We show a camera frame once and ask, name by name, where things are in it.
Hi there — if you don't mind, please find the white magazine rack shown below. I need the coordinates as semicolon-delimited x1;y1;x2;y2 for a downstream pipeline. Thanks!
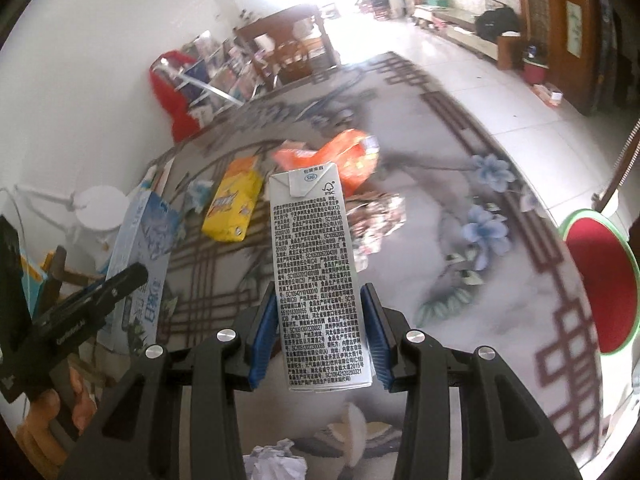
160;32;261;111

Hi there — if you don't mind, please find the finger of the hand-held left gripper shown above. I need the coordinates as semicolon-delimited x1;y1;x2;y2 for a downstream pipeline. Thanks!
82;264;150;311

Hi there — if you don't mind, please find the crushed white paper cup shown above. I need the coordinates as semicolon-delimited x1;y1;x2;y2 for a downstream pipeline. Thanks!
325;402;401;466

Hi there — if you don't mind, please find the low television cabinet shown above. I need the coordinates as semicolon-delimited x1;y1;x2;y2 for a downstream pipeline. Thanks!
414;4;521;71

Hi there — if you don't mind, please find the dark wooden chair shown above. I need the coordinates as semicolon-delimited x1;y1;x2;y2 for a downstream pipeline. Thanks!
235;4;343;92

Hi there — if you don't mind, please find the orange snack wrapper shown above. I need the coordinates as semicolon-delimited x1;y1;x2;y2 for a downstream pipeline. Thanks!
272;141;326;173

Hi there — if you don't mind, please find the red round stool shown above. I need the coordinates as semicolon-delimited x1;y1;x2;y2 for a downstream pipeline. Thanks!
557;208;640;356

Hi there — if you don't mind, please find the striped pole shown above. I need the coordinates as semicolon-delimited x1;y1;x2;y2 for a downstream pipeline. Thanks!
595;120;640;206

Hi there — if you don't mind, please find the yellow snack packet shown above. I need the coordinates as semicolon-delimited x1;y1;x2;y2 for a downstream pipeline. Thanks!
201;156;264;242

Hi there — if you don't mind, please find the small red bin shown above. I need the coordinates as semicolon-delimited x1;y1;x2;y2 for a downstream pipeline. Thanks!
522;45;548;85

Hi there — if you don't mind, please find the crumpled blue wrapper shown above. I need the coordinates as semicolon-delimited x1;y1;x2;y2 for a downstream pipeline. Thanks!
186;178;216;213

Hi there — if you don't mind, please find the crumpled white paper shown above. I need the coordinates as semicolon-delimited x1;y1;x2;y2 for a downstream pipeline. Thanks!
243;439;308;480

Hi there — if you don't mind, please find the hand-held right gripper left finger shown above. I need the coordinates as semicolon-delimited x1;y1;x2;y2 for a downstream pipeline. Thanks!
59;299;279;480

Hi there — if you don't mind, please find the black bag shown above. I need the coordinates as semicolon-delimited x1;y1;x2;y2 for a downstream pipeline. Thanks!
474;7;521;41

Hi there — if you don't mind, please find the small cardboard box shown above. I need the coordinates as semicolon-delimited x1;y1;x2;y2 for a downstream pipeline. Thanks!
531;82;563;108

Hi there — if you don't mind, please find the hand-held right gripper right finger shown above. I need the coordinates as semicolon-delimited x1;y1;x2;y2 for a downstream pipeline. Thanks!
361;282;583;480

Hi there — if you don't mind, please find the red cloth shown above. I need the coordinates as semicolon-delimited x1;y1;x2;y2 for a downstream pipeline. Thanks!
148;50;201;143

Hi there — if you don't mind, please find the small framed panel picture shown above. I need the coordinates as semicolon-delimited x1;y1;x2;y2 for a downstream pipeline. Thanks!
565;1;583;58

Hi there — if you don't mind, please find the blue white carton box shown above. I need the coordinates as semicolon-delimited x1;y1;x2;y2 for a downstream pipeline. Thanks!
97;190;182;356

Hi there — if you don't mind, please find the person's left hand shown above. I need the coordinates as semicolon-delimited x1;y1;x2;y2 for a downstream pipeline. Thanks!
15;365;98;461

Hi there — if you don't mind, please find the foil wrapper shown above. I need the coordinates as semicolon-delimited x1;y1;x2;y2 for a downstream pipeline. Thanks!
347;192;407;271

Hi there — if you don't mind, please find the white milk carton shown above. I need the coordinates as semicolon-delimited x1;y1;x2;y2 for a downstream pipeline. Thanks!
268;161;373;392

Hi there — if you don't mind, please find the white round stand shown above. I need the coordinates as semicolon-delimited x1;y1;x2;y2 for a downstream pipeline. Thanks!
15;182;132;261

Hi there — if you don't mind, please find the orange plastic bag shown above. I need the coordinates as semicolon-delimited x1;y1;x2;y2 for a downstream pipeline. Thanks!
320;129;381;196

